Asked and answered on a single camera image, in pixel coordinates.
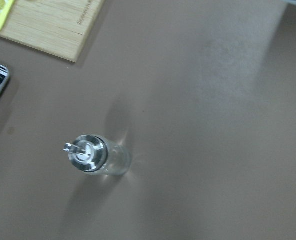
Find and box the glass sauce bottle steel cap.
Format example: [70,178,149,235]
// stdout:
[63,135,131,176]

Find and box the yellow plastic knife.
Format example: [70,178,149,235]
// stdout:
[0,0,15,31]

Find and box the wooden cutting board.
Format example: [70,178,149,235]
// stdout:
[0,0,104,63]

